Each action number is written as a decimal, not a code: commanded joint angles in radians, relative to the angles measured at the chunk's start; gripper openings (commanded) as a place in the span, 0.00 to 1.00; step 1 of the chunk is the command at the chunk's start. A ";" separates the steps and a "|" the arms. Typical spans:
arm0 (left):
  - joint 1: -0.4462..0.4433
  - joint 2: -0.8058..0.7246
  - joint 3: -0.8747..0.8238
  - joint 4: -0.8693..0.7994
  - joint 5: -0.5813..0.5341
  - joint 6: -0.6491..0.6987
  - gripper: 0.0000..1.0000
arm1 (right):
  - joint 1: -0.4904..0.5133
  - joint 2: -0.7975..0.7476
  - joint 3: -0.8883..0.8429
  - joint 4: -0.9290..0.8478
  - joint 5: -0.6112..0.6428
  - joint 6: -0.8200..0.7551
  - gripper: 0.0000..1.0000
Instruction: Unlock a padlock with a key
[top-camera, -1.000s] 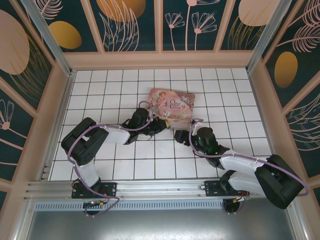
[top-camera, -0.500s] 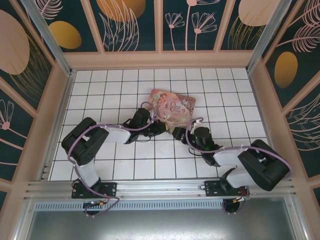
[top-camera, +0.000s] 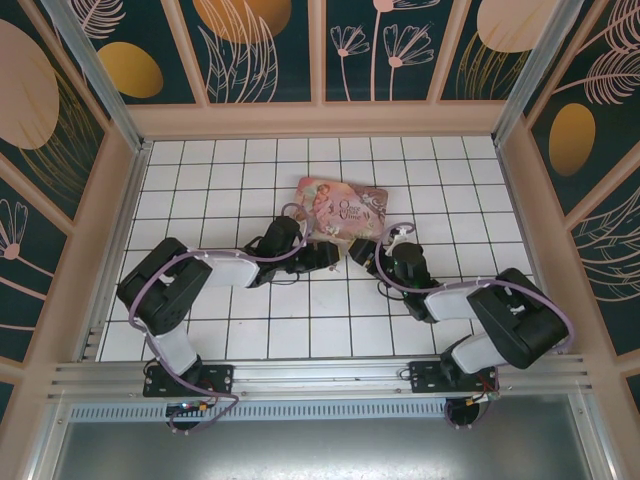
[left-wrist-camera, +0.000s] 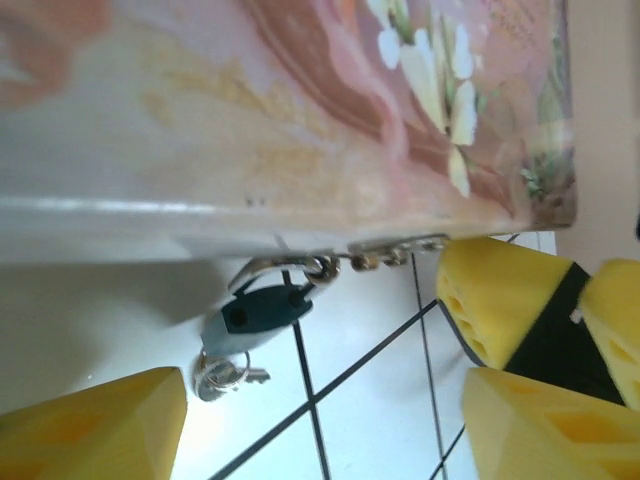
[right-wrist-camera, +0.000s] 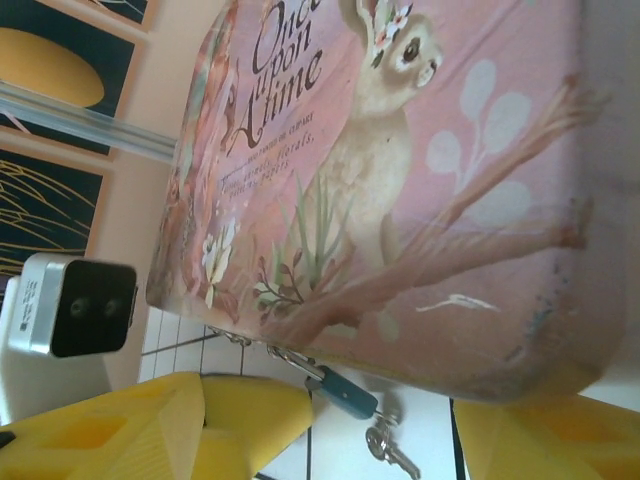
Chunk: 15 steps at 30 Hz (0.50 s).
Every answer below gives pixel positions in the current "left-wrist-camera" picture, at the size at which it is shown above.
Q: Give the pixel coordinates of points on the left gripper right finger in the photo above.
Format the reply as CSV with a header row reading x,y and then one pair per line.
x,y
550,435

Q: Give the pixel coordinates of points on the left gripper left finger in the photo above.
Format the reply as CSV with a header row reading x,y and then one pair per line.
x,y
90,435

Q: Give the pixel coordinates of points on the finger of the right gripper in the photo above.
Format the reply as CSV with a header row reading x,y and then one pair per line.
x,y
500,295
620,320

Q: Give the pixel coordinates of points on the pink fairy print tin box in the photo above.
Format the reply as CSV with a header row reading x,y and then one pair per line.
x,y
250,125

